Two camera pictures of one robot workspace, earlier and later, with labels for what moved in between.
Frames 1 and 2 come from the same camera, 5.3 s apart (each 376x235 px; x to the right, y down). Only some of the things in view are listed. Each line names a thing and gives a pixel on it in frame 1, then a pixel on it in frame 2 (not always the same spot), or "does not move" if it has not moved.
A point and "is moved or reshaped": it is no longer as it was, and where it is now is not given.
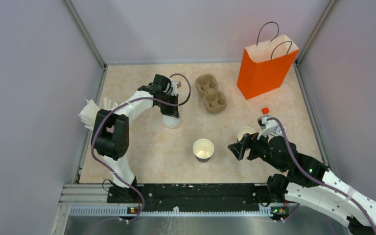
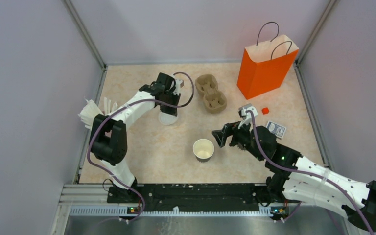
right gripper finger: x=239 y=148 to x=222 y=135
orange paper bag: x=264 y=66 does not move
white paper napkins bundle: x=88 y=114 does not move
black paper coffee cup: x=203 y=149 does not move
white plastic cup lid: x=171 y=122 is moved or reshaped
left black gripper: x=173 y=111 does not move
